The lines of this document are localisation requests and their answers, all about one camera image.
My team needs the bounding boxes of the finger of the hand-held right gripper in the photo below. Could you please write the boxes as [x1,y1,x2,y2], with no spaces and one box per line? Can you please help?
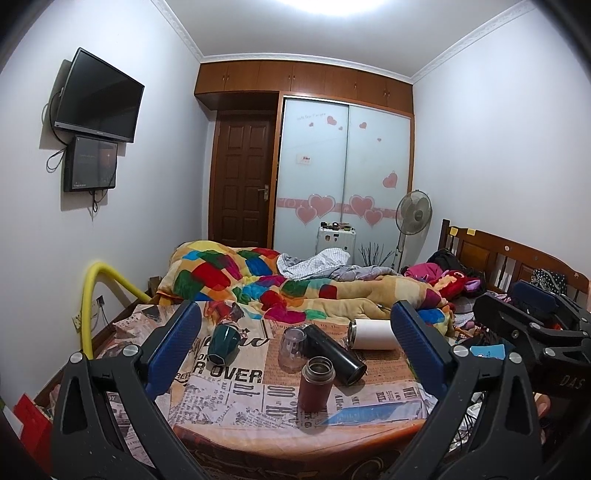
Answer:
[473,293,555,356]
[512,278,578,324]

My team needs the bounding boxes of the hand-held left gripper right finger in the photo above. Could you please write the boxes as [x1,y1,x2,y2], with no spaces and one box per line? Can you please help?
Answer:
[387,299,546,480]

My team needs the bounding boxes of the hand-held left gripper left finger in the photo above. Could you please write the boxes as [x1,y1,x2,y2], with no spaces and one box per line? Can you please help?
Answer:
[48,300,218,480]

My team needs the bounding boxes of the clear glass cup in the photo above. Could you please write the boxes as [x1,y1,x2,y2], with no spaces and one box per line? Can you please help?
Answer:
[278,327,309,374]

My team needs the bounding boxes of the dark green cup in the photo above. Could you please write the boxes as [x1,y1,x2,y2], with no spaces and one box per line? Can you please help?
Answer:
[206,322,242,366]

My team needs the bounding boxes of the person's right hand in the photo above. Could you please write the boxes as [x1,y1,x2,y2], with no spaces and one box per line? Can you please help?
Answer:
[532,392,553,420]

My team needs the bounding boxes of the black polka-dot bag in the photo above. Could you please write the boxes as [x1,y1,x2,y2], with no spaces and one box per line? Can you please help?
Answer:
[530,268,568,297]

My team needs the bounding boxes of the light blue card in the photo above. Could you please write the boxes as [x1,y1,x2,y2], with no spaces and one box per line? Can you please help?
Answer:
[471,344,507,361]

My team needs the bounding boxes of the white steel tumbler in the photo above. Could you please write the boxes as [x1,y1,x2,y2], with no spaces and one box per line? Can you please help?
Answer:
[347,318,402,350]

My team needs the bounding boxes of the wooden headboard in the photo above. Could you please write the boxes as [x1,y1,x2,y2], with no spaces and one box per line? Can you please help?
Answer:
[438,219,591,315]

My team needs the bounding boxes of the red plush toy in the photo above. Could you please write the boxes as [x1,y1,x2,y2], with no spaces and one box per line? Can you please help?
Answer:
[433,270,486,297]

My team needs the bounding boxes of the blue booklet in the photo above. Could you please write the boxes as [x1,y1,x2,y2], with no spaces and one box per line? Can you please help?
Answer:
[323,399,428,428]

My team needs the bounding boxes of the newspaper-print bed sheet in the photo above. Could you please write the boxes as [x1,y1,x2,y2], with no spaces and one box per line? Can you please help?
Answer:
[99,300,439,432]

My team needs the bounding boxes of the black thermos bottle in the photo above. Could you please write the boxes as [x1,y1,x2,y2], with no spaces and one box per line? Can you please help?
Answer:
[302,324,368,387]

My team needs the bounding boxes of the pink clothes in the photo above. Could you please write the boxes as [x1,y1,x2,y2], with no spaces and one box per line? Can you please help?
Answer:
[404,262,445,281]

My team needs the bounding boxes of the colourful patchwork blanket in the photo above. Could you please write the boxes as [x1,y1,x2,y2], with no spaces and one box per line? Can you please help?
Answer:
[156,240,457,337]

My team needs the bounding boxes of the black clothes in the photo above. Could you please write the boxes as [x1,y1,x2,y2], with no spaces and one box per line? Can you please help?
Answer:
[427,249,468,274]

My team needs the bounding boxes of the dark decorative twigs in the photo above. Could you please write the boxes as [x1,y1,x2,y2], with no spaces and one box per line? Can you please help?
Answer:
[358,242,394,269]

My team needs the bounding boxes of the brown thermos bottle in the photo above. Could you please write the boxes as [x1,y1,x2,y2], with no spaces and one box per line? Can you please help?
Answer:
[298,356,336,412]

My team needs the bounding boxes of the small white appliance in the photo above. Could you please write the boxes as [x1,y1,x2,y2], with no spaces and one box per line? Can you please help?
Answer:
[316,223,358,266]

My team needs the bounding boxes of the checked grey cloth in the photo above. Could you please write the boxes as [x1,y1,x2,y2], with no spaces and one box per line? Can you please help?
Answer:
[277,248,352,280]

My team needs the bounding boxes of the red box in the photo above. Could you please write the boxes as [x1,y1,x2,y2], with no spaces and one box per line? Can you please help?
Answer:
[12,392,54,464]

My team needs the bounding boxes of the brown wooden door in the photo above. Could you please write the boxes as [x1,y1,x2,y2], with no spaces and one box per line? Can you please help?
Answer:
[210,111,278,248]

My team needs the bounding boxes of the frosted heart-print wardrobe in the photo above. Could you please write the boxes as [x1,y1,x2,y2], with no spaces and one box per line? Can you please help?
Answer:
[272,93,413,273]

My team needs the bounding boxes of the wooden overhead cabinet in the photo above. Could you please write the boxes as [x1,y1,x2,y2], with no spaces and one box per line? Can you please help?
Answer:
[194,60,414,116]

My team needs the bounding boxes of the yellow hose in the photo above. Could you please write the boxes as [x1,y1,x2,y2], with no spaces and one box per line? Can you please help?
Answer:
[80,261,151,361]

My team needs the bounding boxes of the standing pedestal fan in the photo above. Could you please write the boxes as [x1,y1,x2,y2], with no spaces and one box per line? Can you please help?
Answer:
[392,189,433,274]

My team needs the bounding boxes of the small black wall monitor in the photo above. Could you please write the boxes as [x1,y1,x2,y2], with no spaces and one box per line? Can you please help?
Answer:
[63,135,119,193]

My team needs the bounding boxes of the black television cable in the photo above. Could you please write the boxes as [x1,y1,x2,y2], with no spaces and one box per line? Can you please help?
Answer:
[42,85,68,174]

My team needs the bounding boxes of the wall-mounted black television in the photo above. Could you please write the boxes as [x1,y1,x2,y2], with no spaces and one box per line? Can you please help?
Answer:
[52,47,145,144]

